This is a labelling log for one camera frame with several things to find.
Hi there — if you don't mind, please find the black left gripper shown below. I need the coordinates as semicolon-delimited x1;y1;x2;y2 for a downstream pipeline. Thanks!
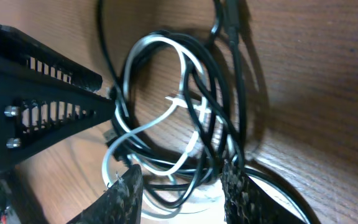
0;25;115;171

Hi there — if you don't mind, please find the black usb cable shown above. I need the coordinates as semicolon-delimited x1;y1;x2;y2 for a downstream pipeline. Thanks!
96;0;313;224

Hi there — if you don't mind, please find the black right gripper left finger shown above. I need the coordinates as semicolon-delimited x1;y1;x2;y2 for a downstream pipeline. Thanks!
69;164;143;224

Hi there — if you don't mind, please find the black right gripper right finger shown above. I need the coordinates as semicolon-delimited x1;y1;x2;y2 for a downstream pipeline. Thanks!
221;161;305;224

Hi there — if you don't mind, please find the white usb cable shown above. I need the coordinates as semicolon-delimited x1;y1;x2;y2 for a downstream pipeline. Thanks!
101;33;239;218

